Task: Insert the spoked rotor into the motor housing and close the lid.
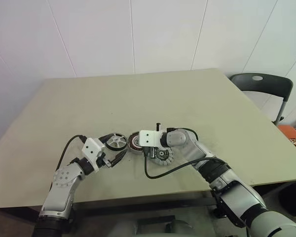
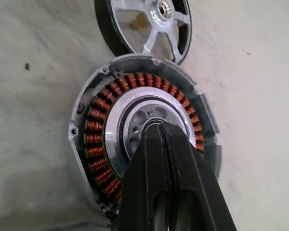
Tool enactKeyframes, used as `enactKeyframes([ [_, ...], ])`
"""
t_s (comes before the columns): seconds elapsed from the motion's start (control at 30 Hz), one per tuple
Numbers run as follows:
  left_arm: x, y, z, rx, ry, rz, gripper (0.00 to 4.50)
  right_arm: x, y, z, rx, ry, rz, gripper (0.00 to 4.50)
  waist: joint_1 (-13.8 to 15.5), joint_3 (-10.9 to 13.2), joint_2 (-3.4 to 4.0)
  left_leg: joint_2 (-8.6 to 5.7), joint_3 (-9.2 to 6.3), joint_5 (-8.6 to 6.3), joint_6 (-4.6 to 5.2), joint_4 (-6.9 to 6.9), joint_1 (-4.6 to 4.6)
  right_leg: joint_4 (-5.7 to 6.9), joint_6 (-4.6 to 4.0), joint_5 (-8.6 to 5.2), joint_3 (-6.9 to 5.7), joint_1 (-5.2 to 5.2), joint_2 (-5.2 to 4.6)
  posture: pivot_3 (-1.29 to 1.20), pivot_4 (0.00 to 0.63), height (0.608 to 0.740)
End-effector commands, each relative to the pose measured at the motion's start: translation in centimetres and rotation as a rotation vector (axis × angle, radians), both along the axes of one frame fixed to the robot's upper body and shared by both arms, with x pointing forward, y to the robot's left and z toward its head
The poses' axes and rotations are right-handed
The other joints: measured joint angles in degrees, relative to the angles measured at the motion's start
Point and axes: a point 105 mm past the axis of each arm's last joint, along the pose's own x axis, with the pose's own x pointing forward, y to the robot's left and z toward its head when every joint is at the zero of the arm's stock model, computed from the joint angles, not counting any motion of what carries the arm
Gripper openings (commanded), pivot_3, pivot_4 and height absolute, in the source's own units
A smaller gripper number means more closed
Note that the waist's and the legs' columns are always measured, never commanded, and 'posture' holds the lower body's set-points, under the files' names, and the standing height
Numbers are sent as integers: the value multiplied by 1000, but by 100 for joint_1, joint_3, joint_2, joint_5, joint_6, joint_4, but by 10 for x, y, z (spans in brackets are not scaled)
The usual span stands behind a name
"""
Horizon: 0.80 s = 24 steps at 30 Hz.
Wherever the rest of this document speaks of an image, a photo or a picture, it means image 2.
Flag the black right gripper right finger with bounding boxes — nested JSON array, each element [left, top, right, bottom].
[[160, 122, 238, 231]]

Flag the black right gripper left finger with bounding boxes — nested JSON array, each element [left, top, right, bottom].
[[117, 123, 174, 231]]

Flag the grey motor housing copper coils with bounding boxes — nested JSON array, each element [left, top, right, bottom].
[[67, 53, 223, 221]]

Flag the black-rimmed silver spoked rotor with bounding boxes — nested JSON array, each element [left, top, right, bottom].
[[94, 0, 192, 66]]

